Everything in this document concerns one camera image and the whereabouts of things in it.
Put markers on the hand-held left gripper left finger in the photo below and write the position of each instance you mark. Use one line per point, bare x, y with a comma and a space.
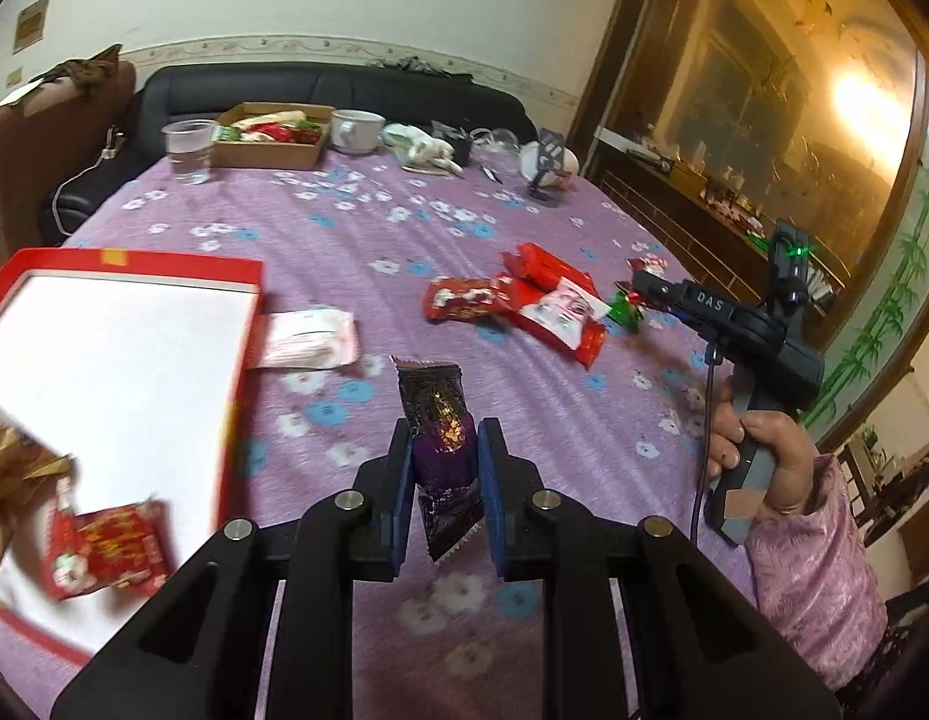
401, 480

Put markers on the green candy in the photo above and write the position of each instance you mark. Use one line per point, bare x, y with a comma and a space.
626, 309

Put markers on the purple snack packet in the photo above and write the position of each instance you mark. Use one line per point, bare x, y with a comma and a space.
434, 420

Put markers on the golden wall plaque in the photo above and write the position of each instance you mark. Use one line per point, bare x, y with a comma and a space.
29, 28

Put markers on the clear plastic cup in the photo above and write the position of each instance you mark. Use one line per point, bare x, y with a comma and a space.
188, 154

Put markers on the white plastic bag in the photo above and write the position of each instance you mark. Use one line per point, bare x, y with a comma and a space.
423, 150

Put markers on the brown armchair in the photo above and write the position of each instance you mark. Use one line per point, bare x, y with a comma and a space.
52, 142

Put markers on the golden snack packet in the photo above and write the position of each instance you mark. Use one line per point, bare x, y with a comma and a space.
7, 480

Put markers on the wooden glass cabinet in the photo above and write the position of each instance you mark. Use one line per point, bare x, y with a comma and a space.
734, 90

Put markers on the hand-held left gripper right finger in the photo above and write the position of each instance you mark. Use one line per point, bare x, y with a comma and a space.
494, 495

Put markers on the black leather sofa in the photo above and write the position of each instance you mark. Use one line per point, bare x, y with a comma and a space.
247, 86

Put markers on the cream long packet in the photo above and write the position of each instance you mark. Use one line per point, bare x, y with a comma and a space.
266, 118

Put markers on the red box with white inside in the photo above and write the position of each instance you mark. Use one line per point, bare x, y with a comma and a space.
119, 360

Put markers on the white mug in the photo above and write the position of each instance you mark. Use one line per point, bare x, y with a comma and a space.
356, 133

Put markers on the brown cardboard box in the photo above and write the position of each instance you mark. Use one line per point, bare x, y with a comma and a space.
266, 154

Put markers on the small red snack packet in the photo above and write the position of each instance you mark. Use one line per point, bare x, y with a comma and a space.
112, 547

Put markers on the white paper sheet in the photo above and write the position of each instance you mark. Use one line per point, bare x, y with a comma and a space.
22, 94

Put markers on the clear plastic wrapper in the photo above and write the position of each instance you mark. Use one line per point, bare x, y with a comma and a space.
498, 141

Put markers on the black pen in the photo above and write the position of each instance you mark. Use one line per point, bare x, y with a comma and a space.
491, 173

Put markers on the small red and white candy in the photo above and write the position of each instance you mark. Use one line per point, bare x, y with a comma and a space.
648, 265

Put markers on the pink tissue packet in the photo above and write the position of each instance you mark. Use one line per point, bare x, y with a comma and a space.
307, 337

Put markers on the purple floral tablecloth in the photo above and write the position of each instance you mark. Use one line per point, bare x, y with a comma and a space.
344, 255

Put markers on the red packet in cardboard box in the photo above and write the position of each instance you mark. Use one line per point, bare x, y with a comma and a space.
281, 131

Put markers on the person's right hand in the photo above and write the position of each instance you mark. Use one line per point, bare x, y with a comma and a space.
794, 465

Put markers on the person's right forearm pink sleeve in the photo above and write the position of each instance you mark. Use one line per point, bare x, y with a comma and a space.
817, 577

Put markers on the plain red snack packet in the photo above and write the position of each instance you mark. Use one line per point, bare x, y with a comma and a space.
543, 264

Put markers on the brown clothes heap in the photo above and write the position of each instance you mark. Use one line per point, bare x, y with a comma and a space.
82, 67

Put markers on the dark red snack packet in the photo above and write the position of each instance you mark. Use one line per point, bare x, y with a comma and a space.
464, 298

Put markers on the dark wooden chair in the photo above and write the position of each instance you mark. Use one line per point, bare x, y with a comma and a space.
899, 487

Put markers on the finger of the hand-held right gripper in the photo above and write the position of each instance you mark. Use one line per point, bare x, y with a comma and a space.
659, 289

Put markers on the red and white snack packet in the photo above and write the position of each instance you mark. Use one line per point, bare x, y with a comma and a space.
566, 319

